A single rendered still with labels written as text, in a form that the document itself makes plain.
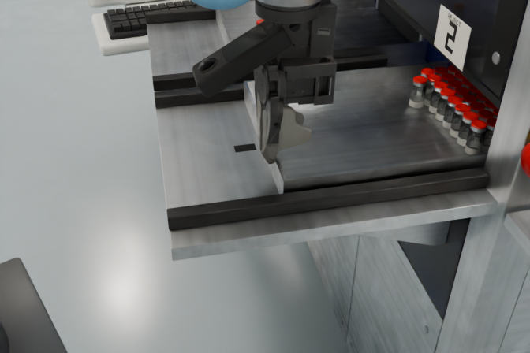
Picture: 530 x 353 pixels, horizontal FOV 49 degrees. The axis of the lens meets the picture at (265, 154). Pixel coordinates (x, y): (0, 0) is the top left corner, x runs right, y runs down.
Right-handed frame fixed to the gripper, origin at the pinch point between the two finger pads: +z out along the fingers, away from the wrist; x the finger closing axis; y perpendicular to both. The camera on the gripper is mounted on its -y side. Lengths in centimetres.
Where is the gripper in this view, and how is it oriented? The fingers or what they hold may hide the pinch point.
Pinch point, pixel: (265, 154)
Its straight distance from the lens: 74.6
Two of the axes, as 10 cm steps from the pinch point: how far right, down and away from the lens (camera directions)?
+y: 9.8, -1.0, 1.8
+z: -0.2, 8.2, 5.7
